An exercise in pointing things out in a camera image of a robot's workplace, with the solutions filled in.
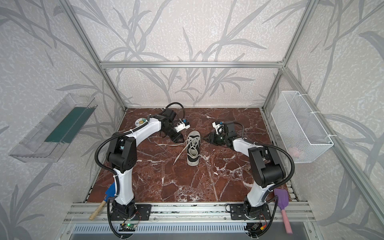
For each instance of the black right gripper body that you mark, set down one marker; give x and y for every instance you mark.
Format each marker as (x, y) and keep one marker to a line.
(219, 137)

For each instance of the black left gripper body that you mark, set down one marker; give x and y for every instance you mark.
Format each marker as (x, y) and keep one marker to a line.
(173, 132)

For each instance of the black white canvas sneaker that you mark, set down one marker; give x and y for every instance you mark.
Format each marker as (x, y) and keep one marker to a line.
(193, 148)

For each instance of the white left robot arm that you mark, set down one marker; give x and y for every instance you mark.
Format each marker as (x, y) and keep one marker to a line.
(118, 154)

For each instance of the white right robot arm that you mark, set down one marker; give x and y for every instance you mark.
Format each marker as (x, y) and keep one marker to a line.
(271, 166)

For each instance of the pink object in basket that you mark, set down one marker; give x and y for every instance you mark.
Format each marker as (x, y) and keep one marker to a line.
(295, 152)

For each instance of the purple pink toy shovel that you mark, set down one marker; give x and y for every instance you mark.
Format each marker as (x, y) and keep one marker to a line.
(283, 202)

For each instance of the blue toy spatula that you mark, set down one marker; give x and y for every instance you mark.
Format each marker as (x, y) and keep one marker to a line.
(110, 193)

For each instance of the green circuit board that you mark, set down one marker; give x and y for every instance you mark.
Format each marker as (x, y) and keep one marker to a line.
(128, 227)

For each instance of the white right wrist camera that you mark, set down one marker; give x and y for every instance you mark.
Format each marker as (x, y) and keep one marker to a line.
(219, 127)

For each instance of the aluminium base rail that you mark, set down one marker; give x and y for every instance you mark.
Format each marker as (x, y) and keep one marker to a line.
(184, 212)

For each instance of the aluminium horizontal frame bar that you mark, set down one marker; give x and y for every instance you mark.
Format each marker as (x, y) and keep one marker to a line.
(170, 64)

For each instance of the white wire mesh basket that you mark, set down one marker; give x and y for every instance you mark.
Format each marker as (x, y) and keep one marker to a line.
(299, 127)

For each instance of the clear plastic wall tray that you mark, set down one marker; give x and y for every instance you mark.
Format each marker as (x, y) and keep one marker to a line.
(48, 141)

